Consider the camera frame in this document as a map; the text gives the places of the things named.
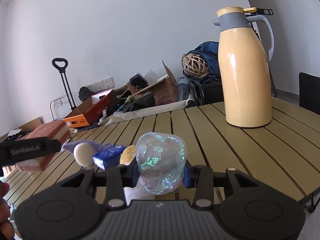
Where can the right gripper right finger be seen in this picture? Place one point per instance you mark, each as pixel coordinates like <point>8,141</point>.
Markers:
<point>200,177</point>

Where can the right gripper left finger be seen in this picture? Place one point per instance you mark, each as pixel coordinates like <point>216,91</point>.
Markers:
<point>119,177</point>

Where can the blue tissue pack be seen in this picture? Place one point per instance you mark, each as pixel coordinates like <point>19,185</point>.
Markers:
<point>109,157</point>

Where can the pink layered sponge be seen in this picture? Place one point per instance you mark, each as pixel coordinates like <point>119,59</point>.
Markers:
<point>58,130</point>

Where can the white and yellow plush hamster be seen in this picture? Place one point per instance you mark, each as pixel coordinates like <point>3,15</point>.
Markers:
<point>128,155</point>

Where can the person's left hand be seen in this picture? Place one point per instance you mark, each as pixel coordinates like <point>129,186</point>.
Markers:
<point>7,229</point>

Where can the white foam roll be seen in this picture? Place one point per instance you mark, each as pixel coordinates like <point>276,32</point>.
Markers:
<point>83,154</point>

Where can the orange cardboard box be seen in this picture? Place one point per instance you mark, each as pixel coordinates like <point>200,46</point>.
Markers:
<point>89,111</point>

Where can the tan folding camping table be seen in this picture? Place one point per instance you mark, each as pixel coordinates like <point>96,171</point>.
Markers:
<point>284,154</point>

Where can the grey water bottle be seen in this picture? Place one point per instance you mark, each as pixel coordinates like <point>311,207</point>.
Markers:
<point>182,88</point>

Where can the brown open cardboard box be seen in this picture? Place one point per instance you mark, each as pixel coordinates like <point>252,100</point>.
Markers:
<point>163,90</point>

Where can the rattan woven ball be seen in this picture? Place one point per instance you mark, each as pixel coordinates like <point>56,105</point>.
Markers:
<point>194,65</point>

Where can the yellow thermos jug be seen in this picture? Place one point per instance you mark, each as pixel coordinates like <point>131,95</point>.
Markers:
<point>244,69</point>

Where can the blue fabric bag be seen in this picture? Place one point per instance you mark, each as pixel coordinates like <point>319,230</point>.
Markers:
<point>209,52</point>

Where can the black folding chair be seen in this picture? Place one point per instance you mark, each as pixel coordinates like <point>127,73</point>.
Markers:
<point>309,92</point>

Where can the black cart handle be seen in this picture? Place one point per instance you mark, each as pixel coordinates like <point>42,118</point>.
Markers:
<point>61,65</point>

